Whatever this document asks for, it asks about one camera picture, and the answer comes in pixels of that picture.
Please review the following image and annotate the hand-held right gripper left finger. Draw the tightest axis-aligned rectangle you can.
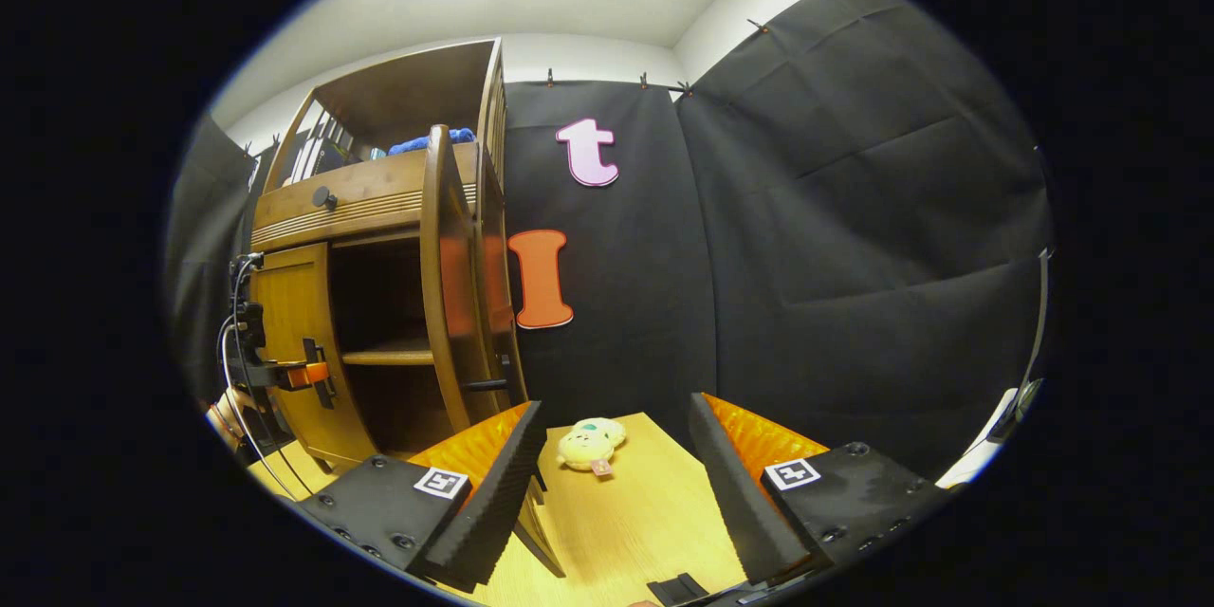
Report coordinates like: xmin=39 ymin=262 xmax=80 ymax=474
xmin=294 ymin=401 xmax=549 ymax=594

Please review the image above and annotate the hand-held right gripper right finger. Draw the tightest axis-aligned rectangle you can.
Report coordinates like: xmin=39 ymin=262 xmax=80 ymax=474
xmin=690 ymin=392 xmax=954 ymax=587

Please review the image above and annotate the wooden cabinet door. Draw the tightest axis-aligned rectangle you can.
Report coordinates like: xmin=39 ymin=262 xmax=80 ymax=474
xmin=251 ymin=244 xmax=380 ymax=470
xmin=420 ymin=124 xmax=567 ymax=579

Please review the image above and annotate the wooden inner cabinet shelf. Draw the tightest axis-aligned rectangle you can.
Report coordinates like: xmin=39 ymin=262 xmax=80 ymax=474
xmin=341 ymin=346 xmax=435 ymax=367

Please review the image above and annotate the wooden shoe cabinet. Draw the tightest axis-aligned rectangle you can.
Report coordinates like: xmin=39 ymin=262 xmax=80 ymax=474
xmin=248 ymin=38 xmax=518 ymax=473

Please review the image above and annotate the wooden cabinet drawer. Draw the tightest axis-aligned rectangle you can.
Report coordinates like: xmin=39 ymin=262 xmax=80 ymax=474
xmin=251 ymin=144 xmax=480 ymax=252

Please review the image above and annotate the yellow plush toy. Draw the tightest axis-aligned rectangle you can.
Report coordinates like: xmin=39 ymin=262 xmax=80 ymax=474
xmin=556 ymin=417 xmax=627 ymax=477

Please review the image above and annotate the blue towel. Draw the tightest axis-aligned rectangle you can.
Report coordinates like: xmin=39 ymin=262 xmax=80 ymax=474
xmin=387 ymin=127 xmax=477 ymax=156

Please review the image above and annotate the black backdrop cloth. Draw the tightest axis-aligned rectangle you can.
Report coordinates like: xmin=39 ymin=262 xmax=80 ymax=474
xmin=166 ymin=0 xmax=1054 ymax=480

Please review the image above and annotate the row of black cloth clips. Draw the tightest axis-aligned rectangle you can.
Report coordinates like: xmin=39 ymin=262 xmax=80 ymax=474
xmin=545 ymin=0 xmax=859 ymax=98

